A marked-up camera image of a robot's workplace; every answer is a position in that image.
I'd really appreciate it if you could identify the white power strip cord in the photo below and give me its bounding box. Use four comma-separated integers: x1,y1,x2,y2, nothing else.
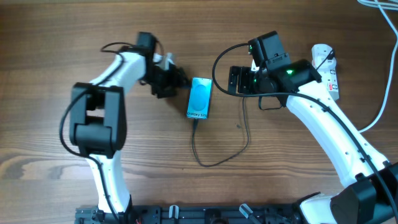
357,0,398,134

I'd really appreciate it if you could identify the white cables top corner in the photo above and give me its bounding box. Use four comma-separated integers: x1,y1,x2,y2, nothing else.
356,0,398,12

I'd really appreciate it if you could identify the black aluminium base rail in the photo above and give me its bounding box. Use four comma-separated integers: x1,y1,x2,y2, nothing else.
75,204,304,224

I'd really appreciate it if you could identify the black USB charging cable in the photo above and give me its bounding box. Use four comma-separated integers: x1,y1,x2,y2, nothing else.
190,49,336,168

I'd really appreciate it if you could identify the white power strip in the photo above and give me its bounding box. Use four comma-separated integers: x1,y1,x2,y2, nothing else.
312,44,340,101

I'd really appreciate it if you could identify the smartphone with cyan screen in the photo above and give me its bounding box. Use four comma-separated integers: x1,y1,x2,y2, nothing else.
186,77,213,119

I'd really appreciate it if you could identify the white charger plug adapter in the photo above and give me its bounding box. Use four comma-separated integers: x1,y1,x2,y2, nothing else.
312,55,336,71

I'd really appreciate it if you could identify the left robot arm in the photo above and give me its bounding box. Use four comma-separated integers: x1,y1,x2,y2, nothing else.
60,32,190,223

